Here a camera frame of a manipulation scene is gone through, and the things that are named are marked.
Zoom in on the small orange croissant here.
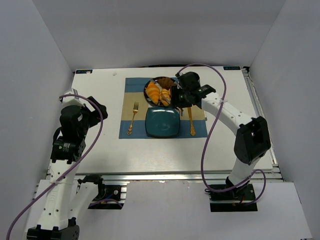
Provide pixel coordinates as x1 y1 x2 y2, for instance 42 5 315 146
159 88 171 107

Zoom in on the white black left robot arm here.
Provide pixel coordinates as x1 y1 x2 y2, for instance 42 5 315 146
26 93 108 240

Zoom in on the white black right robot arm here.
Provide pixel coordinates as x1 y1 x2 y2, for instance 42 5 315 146
170 71 271 191

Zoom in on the brown chocolate bread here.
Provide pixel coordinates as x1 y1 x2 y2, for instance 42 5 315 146
156 77 177 90

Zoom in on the blue beige striped placemat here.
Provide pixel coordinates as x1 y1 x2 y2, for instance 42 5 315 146
119 77 208 139

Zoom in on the large orange croissant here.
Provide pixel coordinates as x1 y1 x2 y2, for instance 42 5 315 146
145 82 160 105

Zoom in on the round dark patterned plate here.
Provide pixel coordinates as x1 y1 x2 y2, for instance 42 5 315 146
143 76 178 107

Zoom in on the gold knife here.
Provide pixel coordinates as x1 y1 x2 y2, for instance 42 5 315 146
187 107 196 136

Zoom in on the square teal plate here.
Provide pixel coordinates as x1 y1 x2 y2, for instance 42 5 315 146
145 106 181 139

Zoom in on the blue label right corner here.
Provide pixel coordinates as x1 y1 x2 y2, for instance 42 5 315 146
223 66 241 71

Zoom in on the blue label corner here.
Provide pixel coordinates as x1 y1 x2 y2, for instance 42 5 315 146
75 69 93 74
223 66 241 71

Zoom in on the blue label left corner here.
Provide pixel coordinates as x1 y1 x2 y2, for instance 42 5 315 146
75 69 93 74

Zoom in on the gold fork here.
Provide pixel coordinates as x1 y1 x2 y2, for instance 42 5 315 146
127 101 139 136

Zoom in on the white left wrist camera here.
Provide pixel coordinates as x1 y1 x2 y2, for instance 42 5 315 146
59 88 84 108

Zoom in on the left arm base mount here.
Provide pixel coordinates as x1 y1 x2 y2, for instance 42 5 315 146
77 174 124 210

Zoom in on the aluminium table frame rail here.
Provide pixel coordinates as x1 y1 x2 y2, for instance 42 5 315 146
241 66 285 182

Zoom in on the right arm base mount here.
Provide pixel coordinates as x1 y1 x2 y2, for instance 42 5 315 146
204 184 258 213

